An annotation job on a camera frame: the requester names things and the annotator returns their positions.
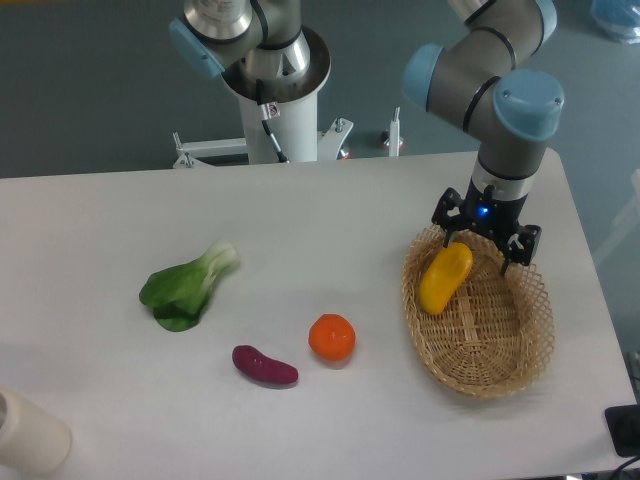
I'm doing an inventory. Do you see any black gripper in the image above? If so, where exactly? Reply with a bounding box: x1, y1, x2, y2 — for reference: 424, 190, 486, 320
431, 181, 542, 276

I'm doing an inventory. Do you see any yellow mango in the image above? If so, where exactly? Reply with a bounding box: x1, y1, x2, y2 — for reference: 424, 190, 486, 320
418, 242, 473, 315

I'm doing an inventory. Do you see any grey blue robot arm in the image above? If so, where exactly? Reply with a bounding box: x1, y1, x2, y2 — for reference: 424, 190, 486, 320
169, 1, 564, 266

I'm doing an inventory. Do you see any woven wicker basket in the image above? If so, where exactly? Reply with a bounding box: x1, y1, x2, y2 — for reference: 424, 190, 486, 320
401, 226, 556, 399

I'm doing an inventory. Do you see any orange tangerine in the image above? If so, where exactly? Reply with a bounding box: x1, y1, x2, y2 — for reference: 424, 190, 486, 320
308, 313, 356, 362

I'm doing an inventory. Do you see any blue plastic bag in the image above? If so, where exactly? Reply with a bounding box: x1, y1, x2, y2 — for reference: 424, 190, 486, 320
590, 0, 639, 44

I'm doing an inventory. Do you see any black device at table edge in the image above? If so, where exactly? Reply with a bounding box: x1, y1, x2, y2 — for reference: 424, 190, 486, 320
604, 404, 639, 457

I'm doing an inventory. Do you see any purple sweet potato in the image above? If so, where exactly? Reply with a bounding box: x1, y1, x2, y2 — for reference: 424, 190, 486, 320
232, 345, 299, 386

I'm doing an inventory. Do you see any green bok choy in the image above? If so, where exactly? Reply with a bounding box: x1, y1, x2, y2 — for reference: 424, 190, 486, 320
138, 241, 240, 333

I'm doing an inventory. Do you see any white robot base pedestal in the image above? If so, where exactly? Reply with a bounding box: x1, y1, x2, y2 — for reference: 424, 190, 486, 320
169, 19, 354, 168

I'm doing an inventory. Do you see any black cable on pedestal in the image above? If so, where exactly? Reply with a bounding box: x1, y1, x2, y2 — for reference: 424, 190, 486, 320
253, 78, 290, 164

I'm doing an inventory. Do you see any cream cylinder post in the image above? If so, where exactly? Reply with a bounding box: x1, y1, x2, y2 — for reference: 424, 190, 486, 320
1, 387, 72, 476

